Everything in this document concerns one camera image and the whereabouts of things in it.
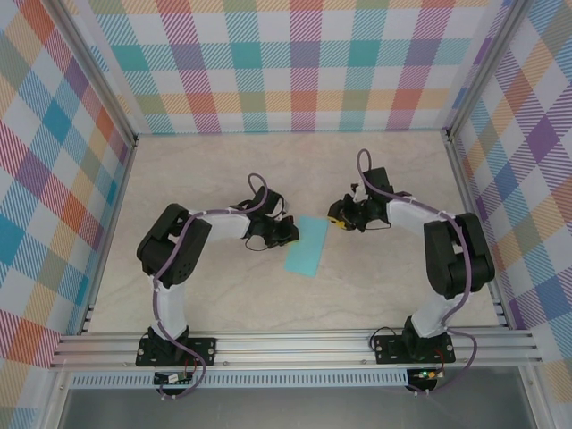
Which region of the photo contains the teal cloth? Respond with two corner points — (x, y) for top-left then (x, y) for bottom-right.
(284, 214), (331, 278)

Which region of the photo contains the grey metal sheet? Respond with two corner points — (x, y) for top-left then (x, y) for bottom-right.
(57, 387), (537, 429)

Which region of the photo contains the small left circuit board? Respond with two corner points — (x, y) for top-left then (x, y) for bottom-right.
(153, 373), (194, 386)

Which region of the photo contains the thin black left gripper cable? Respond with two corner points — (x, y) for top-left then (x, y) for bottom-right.
(243, 236), (276, 253)

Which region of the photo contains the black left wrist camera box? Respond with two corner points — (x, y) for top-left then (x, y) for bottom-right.
(261, 189), (286, 214)

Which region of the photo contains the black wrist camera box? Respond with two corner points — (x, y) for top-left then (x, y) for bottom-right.
(360, 167), (391, 194)
(261, 189), (286, 214)

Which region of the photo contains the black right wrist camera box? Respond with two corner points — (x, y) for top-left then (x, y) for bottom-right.
(360, 167), (391, 194)

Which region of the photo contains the aluminium mounting rail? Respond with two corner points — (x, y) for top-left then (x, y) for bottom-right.
(49, 328), (544, 370)

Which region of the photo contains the aluminium side rail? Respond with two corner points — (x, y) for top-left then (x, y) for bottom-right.
(78, 136), (139, 336)
(444, 129), (510, 332)

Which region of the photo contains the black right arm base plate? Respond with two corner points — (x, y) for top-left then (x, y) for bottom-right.
(373, 334), (456, 366)

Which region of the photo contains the perforated metal cable tray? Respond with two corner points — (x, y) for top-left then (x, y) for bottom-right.
(70, 373), (410, 389)

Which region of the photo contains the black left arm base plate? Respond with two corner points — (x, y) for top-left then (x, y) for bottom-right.
(136, 337), (218, 367)

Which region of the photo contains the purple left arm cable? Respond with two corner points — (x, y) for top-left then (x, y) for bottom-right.
(150, 172), (274, 401)

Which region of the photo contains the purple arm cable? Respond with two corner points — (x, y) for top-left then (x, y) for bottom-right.
(150, 172), (274, 401)
(357, 149), (477, 397)

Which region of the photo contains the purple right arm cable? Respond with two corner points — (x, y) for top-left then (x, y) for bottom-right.
(357, 149), (477, 397)

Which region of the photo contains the aluminium frame post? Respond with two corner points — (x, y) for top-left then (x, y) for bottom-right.
(442, 0), (526, 144)
(46, 0), (139, 148)

